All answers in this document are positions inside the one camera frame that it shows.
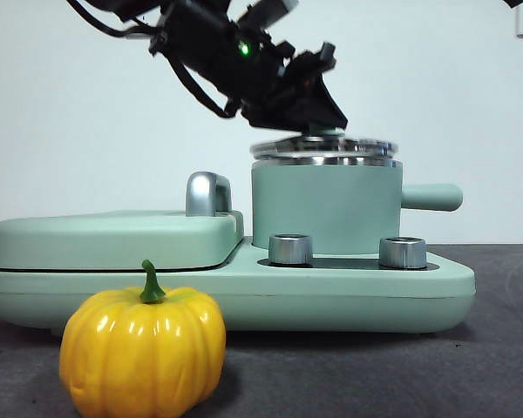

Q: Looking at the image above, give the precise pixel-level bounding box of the glass lid with green knob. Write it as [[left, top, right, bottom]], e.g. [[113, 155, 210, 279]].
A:
[[248, 124, 398, 161]]

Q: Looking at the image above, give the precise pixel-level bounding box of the black cable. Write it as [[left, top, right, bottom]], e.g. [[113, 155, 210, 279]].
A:
[[167, 54, 241, 120], [67, 0, 160, 41]]

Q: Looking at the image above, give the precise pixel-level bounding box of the mint green griddle cover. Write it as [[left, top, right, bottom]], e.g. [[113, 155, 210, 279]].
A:
[[0, 172, 246, 273]]

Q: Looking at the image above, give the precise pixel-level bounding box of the yellow toy pumpkin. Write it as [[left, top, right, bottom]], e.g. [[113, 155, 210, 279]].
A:
[[58, 260, 228, 418]]

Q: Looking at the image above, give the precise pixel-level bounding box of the mint green steamer pot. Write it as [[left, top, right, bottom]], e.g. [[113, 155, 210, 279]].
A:
[[250, 156, 465, 258]]

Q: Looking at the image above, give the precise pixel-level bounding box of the mint green breakfast machine base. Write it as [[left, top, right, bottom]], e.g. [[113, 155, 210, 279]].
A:
[[0, 236, 477, 337]]

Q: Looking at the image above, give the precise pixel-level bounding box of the silver control dial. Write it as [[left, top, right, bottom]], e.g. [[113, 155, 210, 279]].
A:
[[378, 237, 428, 270], [268, 233, 315, 267]]

